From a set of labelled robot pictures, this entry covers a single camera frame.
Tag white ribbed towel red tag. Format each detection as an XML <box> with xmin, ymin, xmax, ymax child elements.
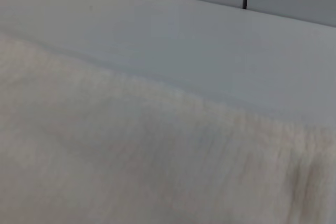
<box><xmin>0</xmin><ymin>31</ymin><xmax>336</xmax><ymax>224</ymax></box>

